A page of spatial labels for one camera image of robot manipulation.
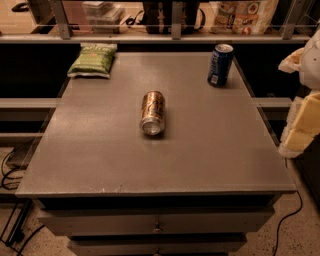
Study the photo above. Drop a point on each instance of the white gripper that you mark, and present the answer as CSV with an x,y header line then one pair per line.
x,y
310,68

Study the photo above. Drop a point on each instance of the blue pepsi can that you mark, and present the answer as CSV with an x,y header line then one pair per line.
x,y
220,64

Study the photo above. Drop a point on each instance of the gold soda can lying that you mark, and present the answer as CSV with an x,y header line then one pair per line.
x,y
153,113

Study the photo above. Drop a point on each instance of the printed snack bag on shelf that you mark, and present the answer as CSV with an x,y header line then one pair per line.
x,y
251,17

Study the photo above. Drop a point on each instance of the upper grey drawer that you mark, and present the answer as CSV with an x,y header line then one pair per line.
x,y
105,222

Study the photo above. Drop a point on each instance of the grey drawer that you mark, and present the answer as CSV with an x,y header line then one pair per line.
x,y
105,222
163,245

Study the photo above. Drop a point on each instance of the black bag on shelf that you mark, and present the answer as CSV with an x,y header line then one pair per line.
x,y
157,17

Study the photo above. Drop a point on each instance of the green chip bag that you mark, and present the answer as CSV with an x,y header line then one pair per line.
x,y
94,59

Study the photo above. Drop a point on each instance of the clear plastic container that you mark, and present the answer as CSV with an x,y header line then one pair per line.
x,y
103,17

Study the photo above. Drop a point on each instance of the lower grey drawer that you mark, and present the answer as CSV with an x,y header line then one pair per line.
x,y
163,245

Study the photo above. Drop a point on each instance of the black metal stand left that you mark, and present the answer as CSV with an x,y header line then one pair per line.
x,y
19,209

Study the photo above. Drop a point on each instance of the grey metal shelf rail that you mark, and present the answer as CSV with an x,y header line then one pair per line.
x,y
53,21

